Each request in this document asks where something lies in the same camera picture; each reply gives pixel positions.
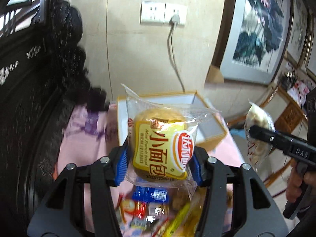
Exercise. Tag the white wall socket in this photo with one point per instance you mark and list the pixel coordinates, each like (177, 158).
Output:
(179, 11)
(152, 12)

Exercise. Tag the yellow cardboard box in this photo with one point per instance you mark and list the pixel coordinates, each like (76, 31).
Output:
(212, 130)

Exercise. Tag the clear pale snack packet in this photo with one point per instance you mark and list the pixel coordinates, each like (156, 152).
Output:
(256, 118)

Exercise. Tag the narrow framed painting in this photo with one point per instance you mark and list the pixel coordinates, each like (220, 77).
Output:
(298, 29)

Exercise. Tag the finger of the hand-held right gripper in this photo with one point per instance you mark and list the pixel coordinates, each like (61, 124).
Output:
(266, 135)

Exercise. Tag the large framed flower painting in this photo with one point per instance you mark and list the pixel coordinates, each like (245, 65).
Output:
(259, 29)

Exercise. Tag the yellow label bread packet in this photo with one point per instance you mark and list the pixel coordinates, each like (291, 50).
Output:
(158, 148)

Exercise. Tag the long yellow snack packet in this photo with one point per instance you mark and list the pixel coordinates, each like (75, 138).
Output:
(182, 222)

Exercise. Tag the wooden chair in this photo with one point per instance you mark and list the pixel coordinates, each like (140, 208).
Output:
(286, 111)

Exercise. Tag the brown peanut snack packet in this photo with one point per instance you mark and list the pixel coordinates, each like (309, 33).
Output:
(180, 201)

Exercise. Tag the blue snack packet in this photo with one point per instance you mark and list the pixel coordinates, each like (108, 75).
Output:
(150, 193)

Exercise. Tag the red orange snack packet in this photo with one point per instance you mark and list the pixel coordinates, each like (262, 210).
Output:
(130, 207)

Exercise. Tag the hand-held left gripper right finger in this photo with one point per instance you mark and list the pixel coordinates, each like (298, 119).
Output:
(195, 168)

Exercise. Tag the dark carved wooden furniture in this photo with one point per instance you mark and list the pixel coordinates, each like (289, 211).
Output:
(24, 79)

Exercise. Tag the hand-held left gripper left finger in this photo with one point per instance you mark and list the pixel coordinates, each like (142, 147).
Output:
(122, 168)

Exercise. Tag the person's right hand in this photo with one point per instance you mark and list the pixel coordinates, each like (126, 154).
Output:
(295, 185)

